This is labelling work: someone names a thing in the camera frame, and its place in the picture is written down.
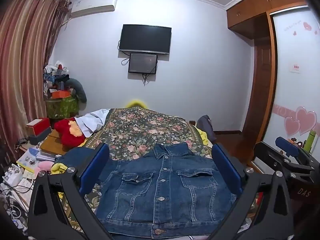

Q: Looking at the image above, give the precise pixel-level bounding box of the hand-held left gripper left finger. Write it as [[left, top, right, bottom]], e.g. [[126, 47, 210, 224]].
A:
[[27, 143, 115, 240]]

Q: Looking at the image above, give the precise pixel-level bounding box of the grey neck pillow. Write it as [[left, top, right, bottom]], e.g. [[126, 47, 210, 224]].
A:
[[67, 78, 87, 103]]

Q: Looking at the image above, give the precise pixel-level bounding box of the red box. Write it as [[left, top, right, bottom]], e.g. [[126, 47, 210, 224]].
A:
[[26, 117, 52, 136]]

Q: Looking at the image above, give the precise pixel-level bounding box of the large pink heart sticker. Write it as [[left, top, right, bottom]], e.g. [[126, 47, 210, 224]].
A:
[[296, 106, 317, 136]]

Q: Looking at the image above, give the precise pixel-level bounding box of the pile of clothes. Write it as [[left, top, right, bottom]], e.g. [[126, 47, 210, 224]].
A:
[[42, 60, 73, 98]]

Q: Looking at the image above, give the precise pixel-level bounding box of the green bottle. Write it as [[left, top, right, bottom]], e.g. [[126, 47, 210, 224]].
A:
[[306, 130, 316, 153]]

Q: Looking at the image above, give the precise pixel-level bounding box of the pink plush toy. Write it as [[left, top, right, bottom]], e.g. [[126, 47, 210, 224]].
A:
[[34, 160, 55, 177]]

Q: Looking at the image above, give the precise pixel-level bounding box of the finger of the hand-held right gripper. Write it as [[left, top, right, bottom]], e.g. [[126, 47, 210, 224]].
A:
[[275, 136, 320, 173], [253, 141, 314, 180]]

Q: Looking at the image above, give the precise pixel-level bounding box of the small black wall monitor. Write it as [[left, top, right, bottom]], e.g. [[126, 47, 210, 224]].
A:
[[128, 53, 159, 75]]

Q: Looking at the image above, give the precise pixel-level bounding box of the dark blue cloth bundle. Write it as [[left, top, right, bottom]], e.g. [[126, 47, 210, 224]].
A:
[[197, 115, 217, 143]]

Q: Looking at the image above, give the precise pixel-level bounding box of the yellow cloth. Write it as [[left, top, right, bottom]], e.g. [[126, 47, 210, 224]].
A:
[[195, 126, 213, 147], [51, 162, 71, 176], [126, 99, 148, 109]]

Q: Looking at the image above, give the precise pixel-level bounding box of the red plush toy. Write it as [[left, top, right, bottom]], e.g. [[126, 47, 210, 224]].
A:
[[54, 117, 87, 147]]

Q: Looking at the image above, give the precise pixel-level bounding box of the white air conditioner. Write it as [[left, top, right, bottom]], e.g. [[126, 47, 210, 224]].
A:
[[69, 0, 118, 18]]

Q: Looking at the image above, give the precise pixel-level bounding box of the stack of books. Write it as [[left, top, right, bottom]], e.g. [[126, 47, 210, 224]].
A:
[[16, 147, 57, 173]]

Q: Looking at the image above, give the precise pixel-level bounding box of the blue denim jacket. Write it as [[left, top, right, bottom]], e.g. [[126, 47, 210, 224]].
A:
[[54, 142, 238, 239]]

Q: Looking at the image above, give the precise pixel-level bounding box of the white sliding wardrobe door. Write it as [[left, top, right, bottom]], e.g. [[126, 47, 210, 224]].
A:
[[262, 9, 320, 153]]

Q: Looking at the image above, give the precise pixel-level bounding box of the wooden wardrobe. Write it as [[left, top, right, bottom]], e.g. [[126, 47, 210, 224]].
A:
[[226, 0, 310, 155]]

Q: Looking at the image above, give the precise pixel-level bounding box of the small pink heart sticker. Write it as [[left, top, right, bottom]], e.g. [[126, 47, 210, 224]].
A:
[[284, 116, 301, 137]]

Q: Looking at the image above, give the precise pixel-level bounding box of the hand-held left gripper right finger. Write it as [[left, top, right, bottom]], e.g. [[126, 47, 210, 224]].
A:
[[207, 143, 295, 240]]

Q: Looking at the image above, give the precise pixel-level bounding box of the orange box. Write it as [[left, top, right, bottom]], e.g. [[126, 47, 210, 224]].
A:
[[51, 90, 72, 99]]

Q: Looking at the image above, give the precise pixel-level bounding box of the green patterned box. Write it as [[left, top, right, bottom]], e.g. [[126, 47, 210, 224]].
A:
[[46, 95, 80, 119]]

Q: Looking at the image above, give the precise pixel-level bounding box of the dark grey box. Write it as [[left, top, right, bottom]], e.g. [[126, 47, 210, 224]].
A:
[[28, 127, 52, 145]]

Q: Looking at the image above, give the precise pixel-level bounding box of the white and blue cloth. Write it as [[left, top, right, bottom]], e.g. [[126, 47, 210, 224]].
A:
[[74, 109, 111, 138]]

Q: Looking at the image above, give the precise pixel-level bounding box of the black wall television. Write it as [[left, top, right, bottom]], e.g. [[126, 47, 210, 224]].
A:
[[118, 24, 172, 55]]

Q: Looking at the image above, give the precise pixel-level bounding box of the floral bed blanket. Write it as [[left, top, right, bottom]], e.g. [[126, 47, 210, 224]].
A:
[[57, 107, 216, 233]]

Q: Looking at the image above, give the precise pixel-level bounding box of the striped brown curtain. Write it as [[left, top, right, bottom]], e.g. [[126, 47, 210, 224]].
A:
[[0, 0, 71, 161]]

